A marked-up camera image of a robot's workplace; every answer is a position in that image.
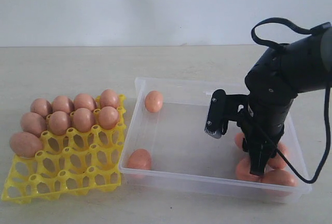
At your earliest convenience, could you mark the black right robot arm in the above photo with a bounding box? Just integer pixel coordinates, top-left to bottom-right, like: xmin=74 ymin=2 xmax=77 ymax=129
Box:
xmin=241 ymin=19 xmax=331 ymax=176

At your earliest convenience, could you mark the yellow plastic egg tray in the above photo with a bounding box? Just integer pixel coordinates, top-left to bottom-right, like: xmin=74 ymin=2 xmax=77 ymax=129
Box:
xmin=1 ymin=94 xmax=127 ymax=204

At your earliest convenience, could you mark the clear plastic bin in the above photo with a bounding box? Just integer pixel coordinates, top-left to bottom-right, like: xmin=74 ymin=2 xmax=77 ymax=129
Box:
xmin=119 ymin=77 xmax=312 ymax=203

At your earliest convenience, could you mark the brown egg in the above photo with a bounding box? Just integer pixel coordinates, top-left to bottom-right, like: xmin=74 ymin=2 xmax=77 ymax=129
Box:
xmin=235 ymin=157 xmax=261 ymax=182
xmin=52 ymin=95 xmax=75 ymax=114
xmin=48 ymin=111 xmax=72 ymax=136
xmin=260 ymin=170 xmax=298 ymax=197
xmin=126 ymin=149 xmax=152 ymax=170
xmin=9 ymin=132 xmax=43 ymax=158
xmin=268 ymin=142 xmax=288 ymax=170
xmin=20 ymin=112 xmax=47 ymax=137
xmin=234 ymin=132 xmax=245 ymax=150
xmin=73 ymin=108 xmax=95 ymax=133
xmin=30 ymin=98 xmax=52 ymax=118
xmin=100 ymin=89 xmax=120 ymax=108
xmin=73 ymin=93 xmax=97 ymax=111
xmin=144 ymin=90 xmax=163 ymax=113
xmin=98 ymin=106 xmax=120 ymax=130

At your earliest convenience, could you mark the black cable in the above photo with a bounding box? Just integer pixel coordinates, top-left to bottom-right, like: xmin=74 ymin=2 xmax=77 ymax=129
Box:
xmin=237 ymin=18 xmax=332 ymax=184

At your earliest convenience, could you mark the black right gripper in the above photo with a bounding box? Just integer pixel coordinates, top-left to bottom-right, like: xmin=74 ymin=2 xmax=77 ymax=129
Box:
xmin=237 ymin=99 xmax=294 ymax=176

